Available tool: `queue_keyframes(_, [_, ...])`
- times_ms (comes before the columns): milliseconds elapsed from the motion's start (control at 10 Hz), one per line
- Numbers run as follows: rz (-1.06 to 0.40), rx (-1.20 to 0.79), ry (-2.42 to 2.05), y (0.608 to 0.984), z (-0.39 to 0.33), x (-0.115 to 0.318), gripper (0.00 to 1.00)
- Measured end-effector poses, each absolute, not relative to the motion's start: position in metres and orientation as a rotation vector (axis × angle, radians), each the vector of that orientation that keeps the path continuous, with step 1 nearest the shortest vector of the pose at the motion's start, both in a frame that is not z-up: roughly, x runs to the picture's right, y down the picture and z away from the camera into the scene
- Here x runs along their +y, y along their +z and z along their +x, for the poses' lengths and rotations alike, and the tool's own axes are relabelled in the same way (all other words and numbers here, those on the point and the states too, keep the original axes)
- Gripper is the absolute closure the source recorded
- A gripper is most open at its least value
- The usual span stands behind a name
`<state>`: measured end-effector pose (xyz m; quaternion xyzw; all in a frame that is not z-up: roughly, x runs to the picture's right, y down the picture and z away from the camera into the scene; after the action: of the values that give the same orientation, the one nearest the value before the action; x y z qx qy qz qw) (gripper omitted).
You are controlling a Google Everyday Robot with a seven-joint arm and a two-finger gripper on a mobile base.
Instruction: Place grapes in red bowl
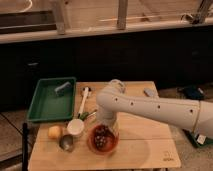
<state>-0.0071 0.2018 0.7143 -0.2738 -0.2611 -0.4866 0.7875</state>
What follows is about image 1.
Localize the dark grapes bunch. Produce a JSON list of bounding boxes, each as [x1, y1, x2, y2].
[[94, 125, 109, 149]]

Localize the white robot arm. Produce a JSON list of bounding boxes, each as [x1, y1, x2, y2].
[[96, 79, 213, 139]]

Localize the red bowl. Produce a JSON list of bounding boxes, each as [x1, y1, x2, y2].
[[87, 124, 119, 155]]

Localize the grey small block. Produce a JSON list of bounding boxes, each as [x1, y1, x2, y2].
[[144, 88, 157, 97]]

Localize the white ladle spoon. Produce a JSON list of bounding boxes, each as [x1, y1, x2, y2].
[[67, 87, 89, 137]]

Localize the green plastic tray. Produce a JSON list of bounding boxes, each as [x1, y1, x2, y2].
[[27, 77, 76, 122]]

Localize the small metal cup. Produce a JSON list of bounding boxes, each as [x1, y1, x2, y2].
[[59, 135, 74, 152]]

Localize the yellow lemon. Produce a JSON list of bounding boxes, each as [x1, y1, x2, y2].
[[48, 126, 62, 139]]

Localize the wooden table board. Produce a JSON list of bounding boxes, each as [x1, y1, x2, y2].
[[28, 81, 182, 171]]

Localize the dark blue object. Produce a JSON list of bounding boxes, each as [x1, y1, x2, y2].
[[180, 86, 204, 100]]

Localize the black vertical pole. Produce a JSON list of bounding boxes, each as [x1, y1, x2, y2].
[[22, 123, 28, 171]]

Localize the green box on floor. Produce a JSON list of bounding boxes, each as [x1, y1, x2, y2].
[[184, 131, 213, 148]]

